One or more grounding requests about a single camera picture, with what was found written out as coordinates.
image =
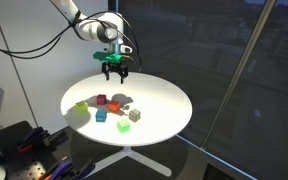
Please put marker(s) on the purple clamp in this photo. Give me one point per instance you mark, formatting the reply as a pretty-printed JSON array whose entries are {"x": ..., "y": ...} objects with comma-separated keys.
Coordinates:
[
  {"x": 65, "y": 170},
  {"x": 40, "y": 138}
]

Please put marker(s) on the grey block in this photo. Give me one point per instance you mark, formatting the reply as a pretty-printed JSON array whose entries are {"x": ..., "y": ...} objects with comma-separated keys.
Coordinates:
[{"x": 134, "y": 115}]

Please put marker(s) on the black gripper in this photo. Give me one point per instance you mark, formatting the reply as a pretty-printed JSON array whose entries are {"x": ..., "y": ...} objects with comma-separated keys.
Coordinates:
[{"x": 108, "y": 67}]

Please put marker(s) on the lime green block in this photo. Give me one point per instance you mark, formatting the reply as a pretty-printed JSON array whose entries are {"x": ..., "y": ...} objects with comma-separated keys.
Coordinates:
[{"x": 81, "y": 106}]

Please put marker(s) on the metal window frame pole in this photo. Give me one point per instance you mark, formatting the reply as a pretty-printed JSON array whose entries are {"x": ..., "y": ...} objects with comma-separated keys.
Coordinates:
[{"x": 259, "y": 25}]

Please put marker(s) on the purple clamp lower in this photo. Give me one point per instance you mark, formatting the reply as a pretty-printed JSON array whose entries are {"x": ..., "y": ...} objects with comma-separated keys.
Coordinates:
[{"x": 65, "y": 170}]

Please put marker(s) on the blue block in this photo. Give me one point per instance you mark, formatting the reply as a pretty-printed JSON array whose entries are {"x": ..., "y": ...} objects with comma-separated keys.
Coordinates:
[{"x": 101, "y": 115}]

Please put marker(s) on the round white table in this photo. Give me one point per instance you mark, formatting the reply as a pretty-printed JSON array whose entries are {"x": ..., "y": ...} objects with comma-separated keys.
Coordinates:
[{"x": 165, "y": 109}]

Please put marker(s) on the pink block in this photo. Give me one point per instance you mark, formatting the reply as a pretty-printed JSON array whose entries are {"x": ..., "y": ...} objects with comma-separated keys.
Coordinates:
[{"x": 101, "y": 99}]

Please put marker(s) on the white table base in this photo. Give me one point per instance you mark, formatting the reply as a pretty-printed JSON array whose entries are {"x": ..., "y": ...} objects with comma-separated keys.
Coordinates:
[{"x": 127, "y": 151}]

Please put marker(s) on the purple clamp upper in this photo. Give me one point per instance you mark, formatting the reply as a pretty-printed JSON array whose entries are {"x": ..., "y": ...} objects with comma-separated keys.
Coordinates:
[{"x": 40, "y": 138}]

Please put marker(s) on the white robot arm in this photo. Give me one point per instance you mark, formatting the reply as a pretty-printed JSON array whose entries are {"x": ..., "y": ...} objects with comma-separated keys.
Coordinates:
[{"x": 107, "y": 28}]

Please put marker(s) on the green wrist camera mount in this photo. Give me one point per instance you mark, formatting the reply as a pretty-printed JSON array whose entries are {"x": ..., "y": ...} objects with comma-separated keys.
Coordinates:
[{"x": 109, "y": 57}]

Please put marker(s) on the orange block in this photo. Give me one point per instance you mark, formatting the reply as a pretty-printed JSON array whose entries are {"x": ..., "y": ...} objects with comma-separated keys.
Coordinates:
[{"x": 114, "y": 106}]

